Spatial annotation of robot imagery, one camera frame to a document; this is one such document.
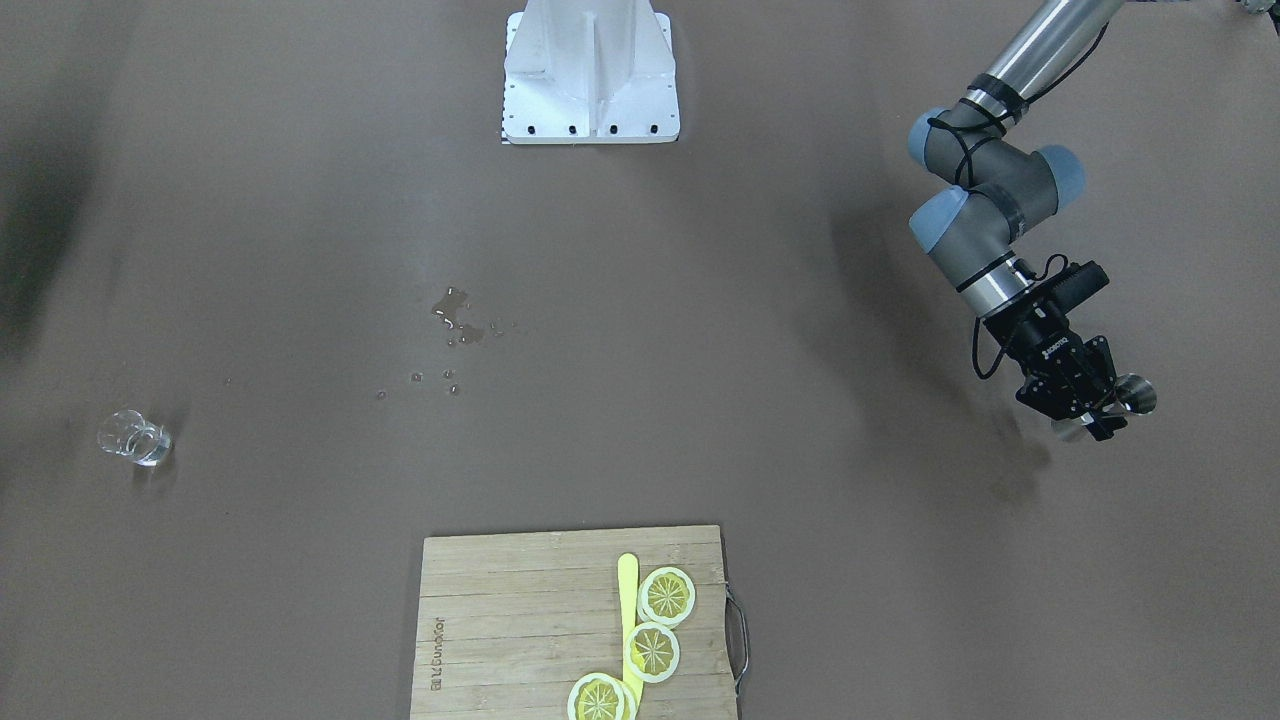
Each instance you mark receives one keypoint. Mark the bamboo cutting board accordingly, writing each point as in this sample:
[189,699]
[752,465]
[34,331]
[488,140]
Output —
[508,622]

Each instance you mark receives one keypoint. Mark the lemon slice middle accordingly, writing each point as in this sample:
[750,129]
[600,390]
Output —
[651,653]

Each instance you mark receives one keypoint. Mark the lemon slice upper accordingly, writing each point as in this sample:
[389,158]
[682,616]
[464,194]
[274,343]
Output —
[666,597]

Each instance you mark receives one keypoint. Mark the steel jigger measuring cup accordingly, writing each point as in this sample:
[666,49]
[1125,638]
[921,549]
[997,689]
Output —
[1133,395]

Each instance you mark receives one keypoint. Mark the lemon slice lower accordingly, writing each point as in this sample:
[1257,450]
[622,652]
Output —
[600,696]

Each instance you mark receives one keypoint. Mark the lemon slice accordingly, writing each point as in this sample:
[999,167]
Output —
[666,597]
[651,653]
[600,696]

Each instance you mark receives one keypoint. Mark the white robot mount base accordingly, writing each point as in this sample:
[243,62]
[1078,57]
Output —
[598,72]

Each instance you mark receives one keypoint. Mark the yellow plastic knife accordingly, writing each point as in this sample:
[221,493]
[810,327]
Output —
[627,584]

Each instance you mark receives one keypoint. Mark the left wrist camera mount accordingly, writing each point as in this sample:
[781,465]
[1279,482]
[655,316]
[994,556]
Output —
[1069,288]

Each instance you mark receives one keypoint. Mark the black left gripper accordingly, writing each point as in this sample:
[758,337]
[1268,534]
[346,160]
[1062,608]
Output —
[1038,343]

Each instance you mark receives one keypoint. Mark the small clear glass cup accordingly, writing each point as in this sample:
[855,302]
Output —
[128,434]

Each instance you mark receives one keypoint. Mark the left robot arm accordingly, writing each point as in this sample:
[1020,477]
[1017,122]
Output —
[994,194]

